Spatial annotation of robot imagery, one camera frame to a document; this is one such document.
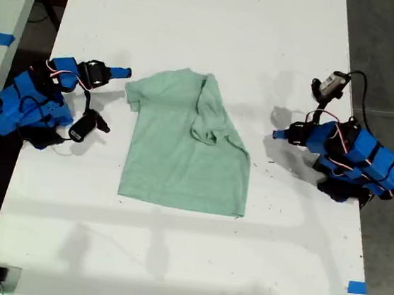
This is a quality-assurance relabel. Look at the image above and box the pale green T-shirt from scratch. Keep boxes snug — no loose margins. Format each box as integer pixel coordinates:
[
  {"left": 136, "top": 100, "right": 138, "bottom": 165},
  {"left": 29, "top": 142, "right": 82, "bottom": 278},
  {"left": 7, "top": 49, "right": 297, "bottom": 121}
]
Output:
[{"left": 111, "top": 60, "right": 262, "bottom": 220}]

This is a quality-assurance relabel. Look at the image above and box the square blue tape piece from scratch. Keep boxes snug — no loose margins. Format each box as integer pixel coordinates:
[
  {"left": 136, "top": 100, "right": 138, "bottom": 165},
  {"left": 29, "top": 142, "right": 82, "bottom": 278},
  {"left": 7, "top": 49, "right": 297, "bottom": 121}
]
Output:
[{"left": 347, "top": 279, "right": 368, "bottom": 295}]

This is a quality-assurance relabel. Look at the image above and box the black camera stalk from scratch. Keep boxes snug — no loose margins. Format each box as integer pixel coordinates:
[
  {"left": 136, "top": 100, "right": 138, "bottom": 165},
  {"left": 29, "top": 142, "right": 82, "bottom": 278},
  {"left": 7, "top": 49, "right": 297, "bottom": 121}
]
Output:
[
  {"left": 79, "top": 88, "right": 116, "bottom": 134},
  {"left": 306, "top": 77, "right": 344, "bottom": 126}
]

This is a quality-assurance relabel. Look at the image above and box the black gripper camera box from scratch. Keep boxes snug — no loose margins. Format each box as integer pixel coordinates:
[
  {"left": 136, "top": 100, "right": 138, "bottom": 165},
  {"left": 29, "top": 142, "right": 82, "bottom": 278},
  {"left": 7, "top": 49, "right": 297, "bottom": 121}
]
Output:
[
  {"left": 67, "top": 112, "right": 99, "bottom": 145},
  {"left": 318, "top": 69, "right": 352, "bottom": 98}
]

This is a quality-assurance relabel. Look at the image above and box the black camera cable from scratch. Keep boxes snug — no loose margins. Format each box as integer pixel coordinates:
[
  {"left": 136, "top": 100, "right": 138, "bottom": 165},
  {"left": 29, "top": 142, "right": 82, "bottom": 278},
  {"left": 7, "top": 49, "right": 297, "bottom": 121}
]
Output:
[
  {"left": 14, "top": 123, "right": 76, "bottom": 158},
  {"left": 340, "top": 69, "right": 381, "bottom": 134}
]

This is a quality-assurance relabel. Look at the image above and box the shiny metal bracket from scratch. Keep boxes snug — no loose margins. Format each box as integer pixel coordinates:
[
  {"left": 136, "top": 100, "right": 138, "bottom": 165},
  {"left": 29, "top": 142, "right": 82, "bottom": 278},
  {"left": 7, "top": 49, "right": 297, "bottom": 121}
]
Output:
[{"left": 0, "top": 263, "right": 23, "bottom": 294}]

